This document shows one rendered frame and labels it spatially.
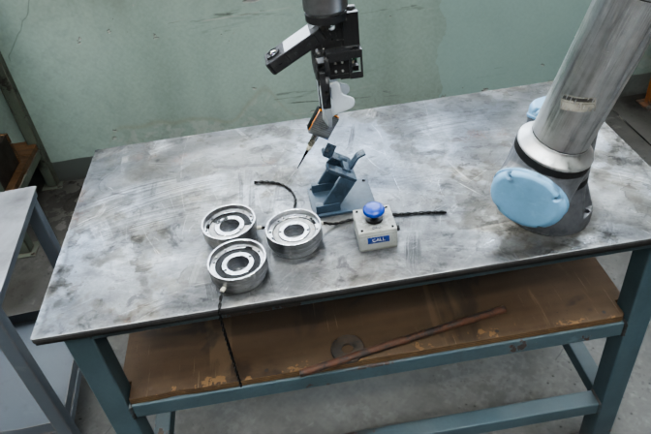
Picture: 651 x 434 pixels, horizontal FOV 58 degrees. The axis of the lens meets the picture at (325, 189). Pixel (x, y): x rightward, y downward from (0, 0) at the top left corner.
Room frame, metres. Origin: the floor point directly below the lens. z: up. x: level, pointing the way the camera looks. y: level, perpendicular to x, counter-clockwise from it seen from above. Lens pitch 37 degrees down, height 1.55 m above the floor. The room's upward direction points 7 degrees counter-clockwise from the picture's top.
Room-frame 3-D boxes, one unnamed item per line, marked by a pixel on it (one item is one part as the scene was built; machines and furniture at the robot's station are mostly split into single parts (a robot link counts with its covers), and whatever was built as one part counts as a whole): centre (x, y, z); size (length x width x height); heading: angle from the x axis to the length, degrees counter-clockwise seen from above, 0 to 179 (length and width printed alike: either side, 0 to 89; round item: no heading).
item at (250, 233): (0.88, 0.19, 0.82); 0.10 x 0.10 x 0.04
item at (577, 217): (0.85, -0.42, 0.85); 0.15 x 0.15 x 0.10
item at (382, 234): (0.83, -0.09, 0.82); 0.08 x 0.07 x 0.05; 93
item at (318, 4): (0.96, -0.04, 1.22); 0.08 x 0.08 x 0.05
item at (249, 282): (0.77, 0.17, 0.82); 0.10 x 0.10 x 0.04
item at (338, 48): (0.96, -0.04, 1.14); 0.09 x 0.08 x 0.12; 94
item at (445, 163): (1.01, -0.06, 0.79); 1.20 x 0.60 x 0.02; 93
